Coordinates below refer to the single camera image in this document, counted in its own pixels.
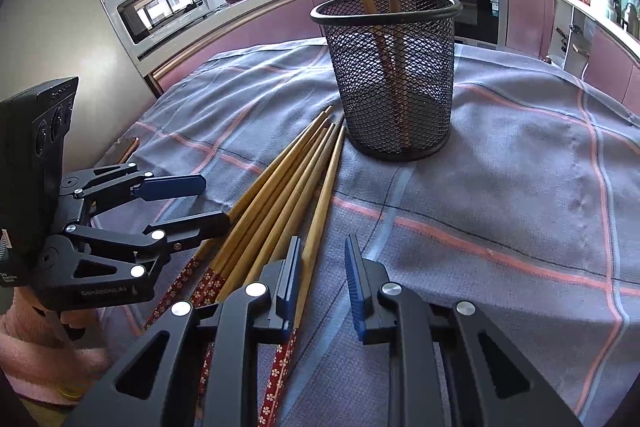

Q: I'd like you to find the black built-in oven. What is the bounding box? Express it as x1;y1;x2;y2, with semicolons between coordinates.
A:
410;0;508;48

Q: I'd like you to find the bundle of wooden chopsticks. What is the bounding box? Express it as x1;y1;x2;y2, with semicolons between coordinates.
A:
142;105;348;427

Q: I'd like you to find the white microwave oven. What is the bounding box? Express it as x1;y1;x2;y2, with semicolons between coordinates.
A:
116;0;226;60

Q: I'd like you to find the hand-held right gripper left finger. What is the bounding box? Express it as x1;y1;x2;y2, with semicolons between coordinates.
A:
62;236;303;427

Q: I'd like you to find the grey refrigerator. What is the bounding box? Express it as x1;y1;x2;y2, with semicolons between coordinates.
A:
0;0;166;188

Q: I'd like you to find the blue plaid tablecloth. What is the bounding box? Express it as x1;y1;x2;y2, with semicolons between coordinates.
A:
95;38;640;427

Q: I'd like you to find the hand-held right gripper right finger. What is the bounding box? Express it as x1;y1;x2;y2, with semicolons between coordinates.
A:
344;234;583;427

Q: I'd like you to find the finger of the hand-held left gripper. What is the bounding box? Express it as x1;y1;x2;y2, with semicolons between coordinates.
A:
42;209;232;282
59;162;207;217

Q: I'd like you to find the black mesh holder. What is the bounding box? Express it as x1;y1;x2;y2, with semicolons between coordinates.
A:
310;0;463;162

